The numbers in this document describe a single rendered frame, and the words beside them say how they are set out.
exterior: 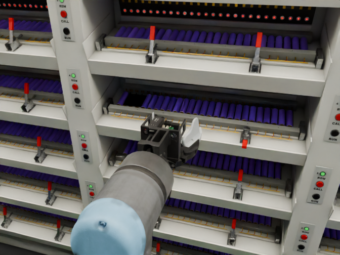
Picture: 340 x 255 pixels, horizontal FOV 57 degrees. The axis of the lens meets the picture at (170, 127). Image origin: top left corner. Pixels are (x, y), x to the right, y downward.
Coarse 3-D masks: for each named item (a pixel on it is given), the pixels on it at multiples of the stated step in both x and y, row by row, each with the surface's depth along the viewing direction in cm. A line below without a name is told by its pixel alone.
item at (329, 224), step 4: (336, 196) 92; (336, 200) 90; (336, 204) 91; (332, 208) 85; (336, 208) 91; (332, 212) 90; (336, 212) 90; (332, 216) 89; (336, 216) 89; (328, 220) 89; (332, 220) 88; (336, 220) 88; (328, 224) 90; (332, 224) 89; (336, 224) 89; (332, 228) 91; (336, 228) 90
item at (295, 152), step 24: (120, 96) 105; (264, 96) 95; (288, 96) 93; (96, 120) 95; (120, 120) 96; (144, 120) 95; (216, 144) 87; (240, 144) 85; (264, 144) 85; (288, 144) 84
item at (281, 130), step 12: (108, 108) 97; (120, 108) 96; (132, 108) 96; (144, 108) 96; (180, 120) 93; (192, 120) 91; (204, 120) 90; (216, 120) 89; (228, 120) 89; (240, 120) 89; (264, 132) 87; (276, 132) 86; (288, 132) 85
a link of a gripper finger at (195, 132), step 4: (196, 120) 63; (192, 124) 62; (196, 124) 63; (192, 128) 62; (196, 128) 64; (200, 128) 68; (188, 132) 62; (192, 132) 62; (196, 132) 64; (200, 132) 66; (184, 136) 61; (188, 136) 61; (192, 136) 63; (196, 136) 64; (200, 136) 65; (184, 140) 61; (188, 140) 62; (192, 140) 63; (196, 140) 63; (184, 144) 61; (188, 144) 62
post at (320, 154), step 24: (336, 24) 69; (336, 48) 67; (336, 72) 70; (312, 96) 85; (312, 120) 81; (312, 144) 79; (336, 144) 78; (312, 168) 82; (336, 168) 81; (336, 192) 84; (312, 216) 89; (288, 240) 96; (312, 240) 93
